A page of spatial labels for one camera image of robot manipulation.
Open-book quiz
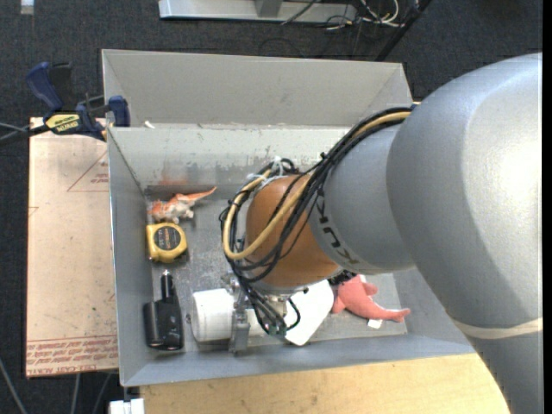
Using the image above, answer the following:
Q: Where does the yellow tape measure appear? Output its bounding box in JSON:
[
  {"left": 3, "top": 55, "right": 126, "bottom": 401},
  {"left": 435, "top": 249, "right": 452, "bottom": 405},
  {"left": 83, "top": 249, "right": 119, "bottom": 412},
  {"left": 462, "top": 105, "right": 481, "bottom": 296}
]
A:
[{"left": 145, "top": 222, "right": 190, "bottom": 264}]

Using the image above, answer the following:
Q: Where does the brown cardboard board, red print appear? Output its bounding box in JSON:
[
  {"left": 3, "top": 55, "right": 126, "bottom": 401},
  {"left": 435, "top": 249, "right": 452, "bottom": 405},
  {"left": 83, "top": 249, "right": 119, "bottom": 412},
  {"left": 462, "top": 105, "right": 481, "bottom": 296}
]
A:
[{"left": 25, "top": 116, "right": 120, "bottom": 379}]

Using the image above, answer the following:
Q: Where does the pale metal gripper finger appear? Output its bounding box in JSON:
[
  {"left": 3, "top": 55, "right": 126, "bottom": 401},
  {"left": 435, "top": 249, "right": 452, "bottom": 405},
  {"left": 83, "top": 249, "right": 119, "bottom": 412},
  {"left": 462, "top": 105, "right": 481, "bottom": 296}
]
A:
[
  {"left": 222, "top": 273, "right": 243, "bottom": 297},
  {"left": 229, "top": 310, "right": 252, "bottom": 354}
]

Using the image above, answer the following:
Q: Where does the pink plush toy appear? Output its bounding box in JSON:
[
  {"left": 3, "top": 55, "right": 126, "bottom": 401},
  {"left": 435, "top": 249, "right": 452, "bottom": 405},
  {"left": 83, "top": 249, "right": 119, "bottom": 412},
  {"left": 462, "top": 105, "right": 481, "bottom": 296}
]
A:
[{"left": 330, "top": 273, "right": 412, "bottom": 329}]

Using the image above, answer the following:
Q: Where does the black cylinder on white bracket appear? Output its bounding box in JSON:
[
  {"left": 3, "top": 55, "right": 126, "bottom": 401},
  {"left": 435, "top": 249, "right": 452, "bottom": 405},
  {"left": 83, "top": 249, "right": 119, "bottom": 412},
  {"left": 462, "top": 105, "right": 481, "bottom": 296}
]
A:
[{"left": 284, "top": 272, "right": 359, "bottom": 347}]

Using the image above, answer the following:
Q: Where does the orange toy dinosaur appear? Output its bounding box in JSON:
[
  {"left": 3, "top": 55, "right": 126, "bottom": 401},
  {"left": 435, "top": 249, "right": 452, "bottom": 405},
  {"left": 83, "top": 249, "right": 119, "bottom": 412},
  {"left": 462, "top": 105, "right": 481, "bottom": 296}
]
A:
[{"left": 146, "top": 185, "right": 218, "bottom": 224}]

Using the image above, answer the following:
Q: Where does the black boxy device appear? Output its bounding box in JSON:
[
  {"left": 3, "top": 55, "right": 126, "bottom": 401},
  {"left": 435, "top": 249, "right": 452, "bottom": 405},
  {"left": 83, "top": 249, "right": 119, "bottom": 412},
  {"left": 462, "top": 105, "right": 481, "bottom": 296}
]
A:
[{"left": 142, "top": 269, "right": 186, "bottom": 353}]

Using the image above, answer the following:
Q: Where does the grey metal bin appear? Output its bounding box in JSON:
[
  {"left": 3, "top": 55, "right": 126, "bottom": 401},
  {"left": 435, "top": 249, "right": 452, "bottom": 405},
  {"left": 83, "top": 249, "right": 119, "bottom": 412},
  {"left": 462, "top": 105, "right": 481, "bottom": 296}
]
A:
[{"left": 101, "top": 48, "right": 475, "bottom": 388}]

